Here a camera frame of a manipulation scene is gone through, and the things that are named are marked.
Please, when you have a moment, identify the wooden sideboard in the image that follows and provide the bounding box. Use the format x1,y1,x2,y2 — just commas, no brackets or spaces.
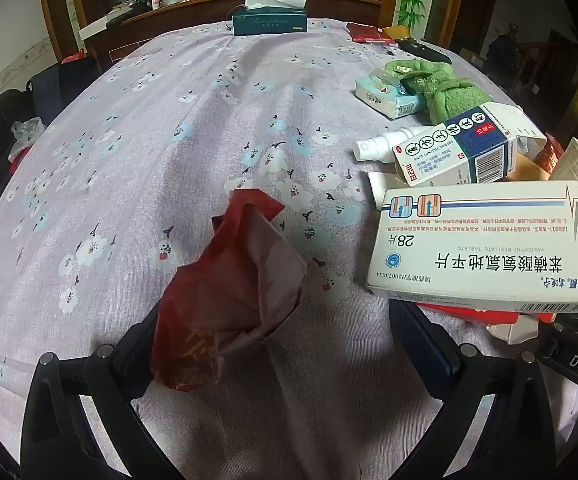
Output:
78,0,385,71

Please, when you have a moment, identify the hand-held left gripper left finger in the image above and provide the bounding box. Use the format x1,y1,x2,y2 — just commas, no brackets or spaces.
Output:
21,304,181,480

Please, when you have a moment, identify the large white medicine box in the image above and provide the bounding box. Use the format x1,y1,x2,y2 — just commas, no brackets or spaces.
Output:
365,180,578,315

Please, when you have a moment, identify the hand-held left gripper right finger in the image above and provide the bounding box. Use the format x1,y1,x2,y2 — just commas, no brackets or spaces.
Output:
379,300,556,480

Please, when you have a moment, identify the white pocket tissue pack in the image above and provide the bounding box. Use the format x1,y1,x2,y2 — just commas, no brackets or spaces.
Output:
354,74,427,120

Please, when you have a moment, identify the yellow tape roll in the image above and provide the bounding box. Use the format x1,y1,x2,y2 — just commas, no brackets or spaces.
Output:
383,25,418,44

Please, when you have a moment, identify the flat dark red packet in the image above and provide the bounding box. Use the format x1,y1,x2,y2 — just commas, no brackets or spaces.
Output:
346,22,395,44

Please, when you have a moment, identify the teal tissue box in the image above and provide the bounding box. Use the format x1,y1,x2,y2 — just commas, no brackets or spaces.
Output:
232,0,310,37

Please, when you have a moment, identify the white torn paper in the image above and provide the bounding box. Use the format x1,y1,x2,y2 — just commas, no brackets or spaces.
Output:
486,311,541,346

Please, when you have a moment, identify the red paper packet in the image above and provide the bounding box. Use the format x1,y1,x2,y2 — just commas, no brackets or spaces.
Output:
150,188,309,393

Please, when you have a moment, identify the floral lilac tablecloth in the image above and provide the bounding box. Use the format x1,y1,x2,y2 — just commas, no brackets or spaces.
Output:
0,16,560,480

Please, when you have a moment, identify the white spray bottle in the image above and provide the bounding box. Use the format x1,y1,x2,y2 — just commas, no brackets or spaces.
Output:
353,126,432,163

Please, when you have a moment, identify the blue and white medicine box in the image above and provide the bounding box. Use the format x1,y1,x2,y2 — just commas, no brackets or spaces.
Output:
392,101,549,188

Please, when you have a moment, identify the shiny red wrapper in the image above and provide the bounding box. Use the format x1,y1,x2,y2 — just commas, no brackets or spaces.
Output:
533,134,566,173

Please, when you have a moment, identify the clear plastic bag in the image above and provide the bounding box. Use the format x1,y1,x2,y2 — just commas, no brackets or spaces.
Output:
8,117,46,162

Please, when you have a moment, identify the fluffy green towel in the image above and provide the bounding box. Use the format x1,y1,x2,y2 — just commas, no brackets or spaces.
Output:
382,59,493,126

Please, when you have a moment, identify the black handheld device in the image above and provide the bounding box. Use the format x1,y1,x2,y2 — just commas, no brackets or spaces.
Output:
398,38,453,64

